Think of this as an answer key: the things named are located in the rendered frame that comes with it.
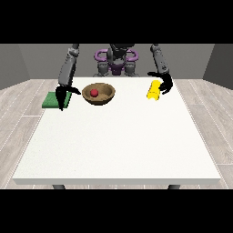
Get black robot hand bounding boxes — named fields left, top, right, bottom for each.
left=55, top=84, right=82, bottom=112
left=147, top=71, right=175, bottom=96

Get green square pad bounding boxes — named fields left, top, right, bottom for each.
left=41, top=91, right=73, bottom=109

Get brown wooden bowl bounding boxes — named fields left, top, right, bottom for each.
left=81, top=82, right=117, bottom=106

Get grey robot trunk purple rings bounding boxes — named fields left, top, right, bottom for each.
left=92, top=44, right=141, bottom=78

